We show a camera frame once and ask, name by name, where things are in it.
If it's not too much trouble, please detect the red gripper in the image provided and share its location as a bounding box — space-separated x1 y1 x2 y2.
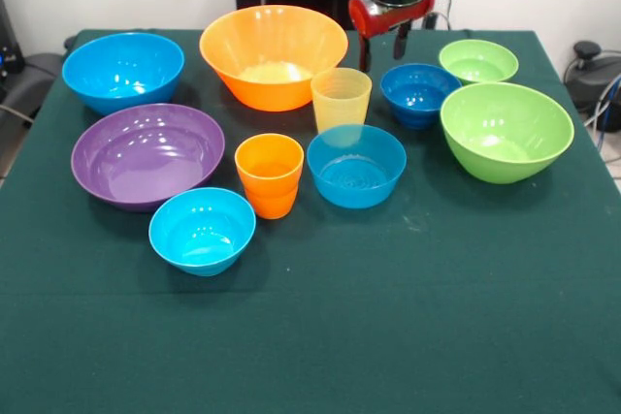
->
347 0 437 73

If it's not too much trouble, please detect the large blue bowl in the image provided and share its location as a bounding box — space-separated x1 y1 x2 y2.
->
61 31 186 116

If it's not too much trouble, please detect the yellow cup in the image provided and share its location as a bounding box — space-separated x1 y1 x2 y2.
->
310 67 374 138

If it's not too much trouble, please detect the dark green tablecloth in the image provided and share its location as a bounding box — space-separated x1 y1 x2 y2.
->
0 28 621 414

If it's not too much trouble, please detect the orange cup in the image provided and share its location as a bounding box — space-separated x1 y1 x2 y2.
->
234 133 306 220

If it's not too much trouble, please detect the translucent blue ridged bowl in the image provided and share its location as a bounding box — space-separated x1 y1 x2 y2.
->
306 123 408 210

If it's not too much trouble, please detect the small green bowl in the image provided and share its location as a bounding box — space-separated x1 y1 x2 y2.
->
438 39 520 86

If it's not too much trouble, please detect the small dark blue bowl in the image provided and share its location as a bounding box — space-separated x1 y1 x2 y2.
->
379 62 463 132

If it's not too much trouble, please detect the small light blue bowl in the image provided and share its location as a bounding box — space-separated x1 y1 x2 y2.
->
147 186 257 278

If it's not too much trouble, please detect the purple bowl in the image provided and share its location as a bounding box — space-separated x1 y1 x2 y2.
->
70 103 226 213

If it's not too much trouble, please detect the large orange bowl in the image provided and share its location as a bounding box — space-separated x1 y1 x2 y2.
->
198 4 349 113

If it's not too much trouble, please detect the dark grey seat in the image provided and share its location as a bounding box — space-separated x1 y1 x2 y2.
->
0 51 67 143

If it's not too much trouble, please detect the large green bowl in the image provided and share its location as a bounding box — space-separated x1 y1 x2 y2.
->
440 81 575 185

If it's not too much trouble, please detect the black electronic device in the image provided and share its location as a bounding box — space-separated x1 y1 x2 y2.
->
0 0 26 77

